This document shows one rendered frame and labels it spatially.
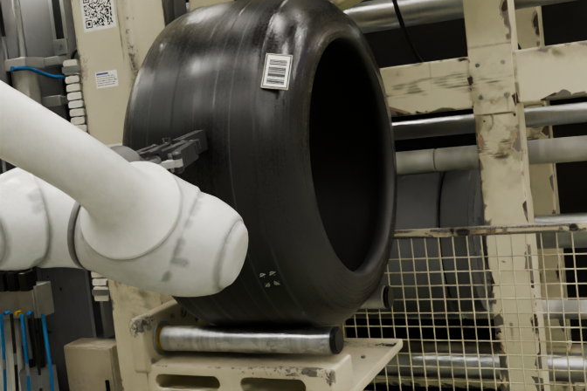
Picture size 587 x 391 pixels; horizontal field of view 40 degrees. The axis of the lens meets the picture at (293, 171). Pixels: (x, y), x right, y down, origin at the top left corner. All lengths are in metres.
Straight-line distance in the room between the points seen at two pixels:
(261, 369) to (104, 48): 0.66
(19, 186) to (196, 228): 0.19
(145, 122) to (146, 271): 0.52
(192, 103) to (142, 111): 0.09
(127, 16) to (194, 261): 0.84
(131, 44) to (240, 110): 0.40
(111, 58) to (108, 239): 0.82
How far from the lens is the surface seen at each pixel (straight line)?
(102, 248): 0.77
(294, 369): 1.34
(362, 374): 1.47
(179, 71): 1.28
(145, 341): 1.47
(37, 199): 0.85
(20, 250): 0.84
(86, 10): 1.59
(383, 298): 1.58
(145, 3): 1.59
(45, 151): 0.69
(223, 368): 1.41
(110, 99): 1.56
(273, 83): 1.19
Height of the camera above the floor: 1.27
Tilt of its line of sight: 4 degrees down
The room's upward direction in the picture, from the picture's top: 7 degrees counter-clockwise
